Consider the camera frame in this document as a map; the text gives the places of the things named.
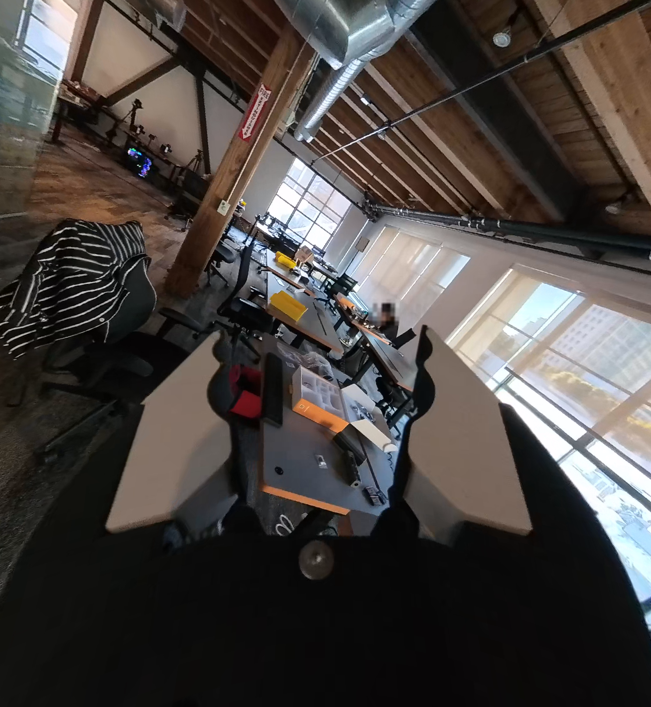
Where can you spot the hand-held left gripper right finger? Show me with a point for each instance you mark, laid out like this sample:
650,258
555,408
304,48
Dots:
469,453

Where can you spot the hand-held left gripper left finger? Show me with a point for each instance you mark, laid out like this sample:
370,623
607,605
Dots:
171,442

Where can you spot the dark grey desk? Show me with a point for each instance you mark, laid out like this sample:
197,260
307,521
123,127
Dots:
297,464

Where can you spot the grey desk with orange edge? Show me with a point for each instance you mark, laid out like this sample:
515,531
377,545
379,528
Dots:
303,331

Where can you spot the red black pouch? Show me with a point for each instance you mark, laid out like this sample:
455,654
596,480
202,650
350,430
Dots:
245,395

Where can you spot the black office chair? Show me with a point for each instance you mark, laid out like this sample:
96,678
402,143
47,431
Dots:
245,309
132,359

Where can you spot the white cardboard box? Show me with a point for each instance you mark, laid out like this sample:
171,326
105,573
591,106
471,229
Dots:
369,433

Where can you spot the long black bar case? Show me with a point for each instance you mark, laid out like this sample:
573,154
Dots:
273,392

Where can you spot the orange parts box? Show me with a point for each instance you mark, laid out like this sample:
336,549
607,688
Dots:
320,400

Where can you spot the crumpled clear plastic bag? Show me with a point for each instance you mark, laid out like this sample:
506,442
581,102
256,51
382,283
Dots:
309,359

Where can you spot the yellow storage bin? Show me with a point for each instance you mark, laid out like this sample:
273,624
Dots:
285,260
288,306

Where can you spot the black white striped jacket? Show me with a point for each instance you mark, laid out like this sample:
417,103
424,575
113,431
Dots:
71,276

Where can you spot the thick black ceiling pipe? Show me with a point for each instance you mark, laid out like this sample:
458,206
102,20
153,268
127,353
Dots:
551,232

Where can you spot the computer with coloured lights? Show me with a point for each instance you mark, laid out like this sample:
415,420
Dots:
140,162

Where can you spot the red white sign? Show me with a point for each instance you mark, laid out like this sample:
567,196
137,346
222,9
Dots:
255,113

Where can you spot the thin black ceiling conduit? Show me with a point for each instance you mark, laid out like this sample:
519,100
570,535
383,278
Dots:
469,83

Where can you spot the white smoke detector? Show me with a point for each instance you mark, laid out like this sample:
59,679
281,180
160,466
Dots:
502,39

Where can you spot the wooden post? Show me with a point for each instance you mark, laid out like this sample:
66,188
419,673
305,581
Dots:
237,182

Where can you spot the black camera tripod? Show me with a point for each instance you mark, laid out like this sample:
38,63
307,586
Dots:
195,163
129,124

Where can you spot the silver air duct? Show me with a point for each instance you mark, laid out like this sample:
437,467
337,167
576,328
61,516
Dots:
353,27

